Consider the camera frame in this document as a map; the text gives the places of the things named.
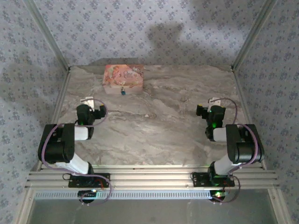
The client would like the wooden box with pink print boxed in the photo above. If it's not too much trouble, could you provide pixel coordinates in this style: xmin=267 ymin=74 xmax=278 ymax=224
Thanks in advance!
xmin=102 ymin=64 xmax=144 ymax=95

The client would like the blue floral backdrop cloth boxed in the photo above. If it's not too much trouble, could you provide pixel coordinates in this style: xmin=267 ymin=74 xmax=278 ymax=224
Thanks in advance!
xmin=0 ymin=0 xmax=68 ymax=224
xmin=235 ymin=0 xmax=299 ymax=224
xmin=30 ymin=0 xmax=274 ymax=67

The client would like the small controller circuit board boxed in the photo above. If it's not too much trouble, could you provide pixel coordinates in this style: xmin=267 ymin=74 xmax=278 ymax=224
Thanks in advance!
xmin=78 ymin=190 xmax=99 ymax=199
xmin=209 ymin=190 xmax=229 ymax=201

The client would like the aluminium table side rail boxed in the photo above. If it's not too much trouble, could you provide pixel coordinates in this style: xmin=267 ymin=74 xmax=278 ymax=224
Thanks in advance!
xmin=232 ymin=69 xmax=268 ymax=172
xmin=30 ymin=69 xmax=72 ymax=172

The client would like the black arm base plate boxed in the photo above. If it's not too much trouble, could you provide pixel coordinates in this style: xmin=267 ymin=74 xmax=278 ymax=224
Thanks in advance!
xmin=68 ymin=173 xmax=111 ymax=189
xmin=191 ymin=172 xmax=235 ymax=187

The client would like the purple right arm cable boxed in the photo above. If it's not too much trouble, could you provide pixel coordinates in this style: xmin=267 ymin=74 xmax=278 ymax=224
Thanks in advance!
xmin=211 ymin=97 xmax=260 ymax=205

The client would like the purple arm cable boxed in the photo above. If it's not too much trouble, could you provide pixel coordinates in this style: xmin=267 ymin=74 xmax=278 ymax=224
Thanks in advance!
xmin=211 ymin=97 xmax=260 ymax=205
xmin=41 ymin=98 xmax=113 ymax=207

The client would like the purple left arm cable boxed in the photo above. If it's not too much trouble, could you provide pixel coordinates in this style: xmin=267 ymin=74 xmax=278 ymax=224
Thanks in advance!
xmin=41 ymin=98 xmax=113 ymax=207

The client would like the aluminium mounting rail beam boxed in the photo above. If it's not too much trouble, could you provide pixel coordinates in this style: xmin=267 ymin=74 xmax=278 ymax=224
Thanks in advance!
xmin=24 ymin=164 xmax=280 ymax=190

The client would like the aluminium vertical frame post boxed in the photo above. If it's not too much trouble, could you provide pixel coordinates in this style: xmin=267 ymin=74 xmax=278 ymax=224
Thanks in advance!
xmin=231 ymin=0 xmax=280 ymax=72
xmin=23 ymin=0 xmax=71 ymax=72

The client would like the grey slotted cable duct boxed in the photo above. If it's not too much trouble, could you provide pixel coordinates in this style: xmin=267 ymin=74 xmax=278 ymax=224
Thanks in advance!
xmin=34 ymin=189 xmax=274 ymax=200

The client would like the aluminium frame leg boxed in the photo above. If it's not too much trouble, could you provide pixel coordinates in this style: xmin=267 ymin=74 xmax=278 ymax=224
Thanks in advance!
xmin=17 ymin=189 xmax=36 ymax=224
xmin=268 ymin=189 xmax=292 ymax=224

